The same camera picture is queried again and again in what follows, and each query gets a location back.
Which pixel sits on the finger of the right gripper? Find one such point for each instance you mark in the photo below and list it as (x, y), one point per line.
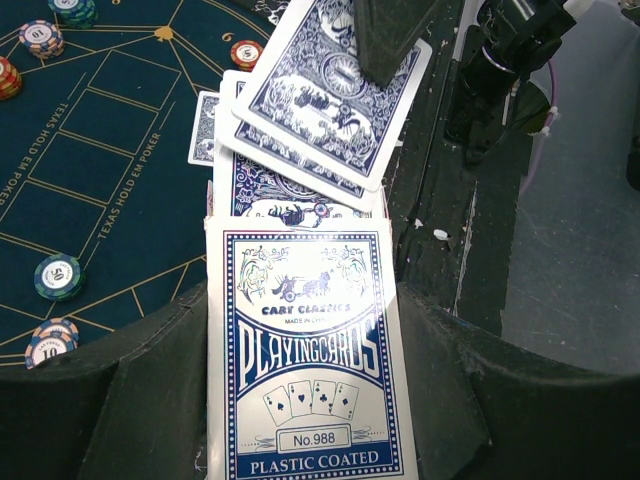
(385, 32)

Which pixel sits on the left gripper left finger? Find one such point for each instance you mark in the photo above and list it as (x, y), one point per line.
(128, 406)

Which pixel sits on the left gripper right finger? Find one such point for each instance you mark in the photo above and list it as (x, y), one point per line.
(483, 408)

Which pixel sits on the blue chip stack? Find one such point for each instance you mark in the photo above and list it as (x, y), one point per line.
(53, 337)
(42, 39)

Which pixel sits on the blue backed playing cards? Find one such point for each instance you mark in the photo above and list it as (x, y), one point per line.
(308, 113)

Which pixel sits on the red chip stack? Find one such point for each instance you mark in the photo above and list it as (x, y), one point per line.
(10, 80)
(245, 54)

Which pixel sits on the green chip stack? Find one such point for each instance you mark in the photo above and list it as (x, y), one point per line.
(58, 277)
(80, 14)

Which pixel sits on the playing card deck box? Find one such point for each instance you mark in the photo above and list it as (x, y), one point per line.
(306, 370)

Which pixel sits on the green chip stack top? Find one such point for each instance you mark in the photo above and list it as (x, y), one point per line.
(80, 14)

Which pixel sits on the blue chip stack top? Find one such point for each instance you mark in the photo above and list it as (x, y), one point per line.
(42, 39)

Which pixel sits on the red chip stack top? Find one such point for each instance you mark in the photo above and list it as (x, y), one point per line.
(10, 80)

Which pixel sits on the dealt cards seat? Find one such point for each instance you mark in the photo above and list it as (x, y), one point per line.
(202, 143)

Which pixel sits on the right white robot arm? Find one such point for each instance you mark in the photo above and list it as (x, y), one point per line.
(514, 39)

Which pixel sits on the round blue poker mat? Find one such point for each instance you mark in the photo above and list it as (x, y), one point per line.
(94, 160)

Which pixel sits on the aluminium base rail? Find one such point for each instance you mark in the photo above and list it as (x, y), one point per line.
(539, 243)

